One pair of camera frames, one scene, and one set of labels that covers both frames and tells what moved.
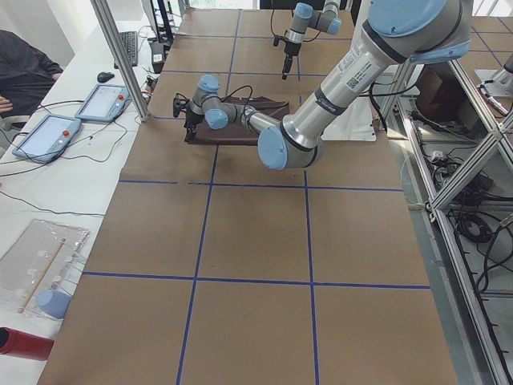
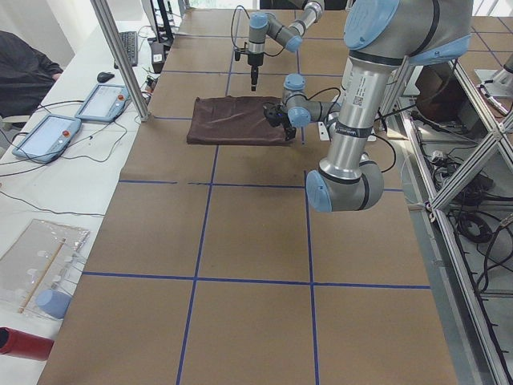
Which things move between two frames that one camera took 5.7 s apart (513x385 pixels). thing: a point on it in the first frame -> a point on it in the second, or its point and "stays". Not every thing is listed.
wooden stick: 42,274 stays
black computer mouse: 103,77 stays
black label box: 158,56 stays
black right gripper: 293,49 -> 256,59
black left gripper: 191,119 -> 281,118
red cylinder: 16,343 stays
